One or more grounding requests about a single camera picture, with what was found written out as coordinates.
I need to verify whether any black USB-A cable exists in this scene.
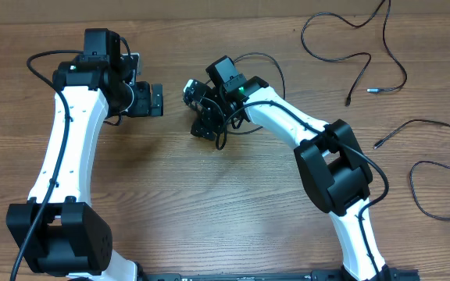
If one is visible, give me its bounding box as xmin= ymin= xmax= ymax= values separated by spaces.
xmin=205 ymin=52 xmax=287 ymax=136

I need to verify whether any black short cable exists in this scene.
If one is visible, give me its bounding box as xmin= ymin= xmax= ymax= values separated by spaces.
xmin=366 ymin=0 xmax=450 ymax=222

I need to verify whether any black thin cable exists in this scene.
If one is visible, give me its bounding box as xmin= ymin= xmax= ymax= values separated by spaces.
xmin=301 ymin=0 xmax=388 ymax=107

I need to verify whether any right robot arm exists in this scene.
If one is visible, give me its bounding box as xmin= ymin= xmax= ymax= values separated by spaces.
xmin=183 ymin=56 xmax=390 ymax=280

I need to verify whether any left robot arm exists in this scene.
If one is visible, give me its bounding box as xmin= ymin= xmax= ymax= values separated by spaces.
xmin=6 ymin=28 xmax=163 ymax=280

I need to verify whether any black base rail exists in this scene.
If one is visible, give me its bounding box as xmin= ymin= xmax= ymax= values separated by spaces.
xmin=138 ymin=268 xmax=420 ymax=281

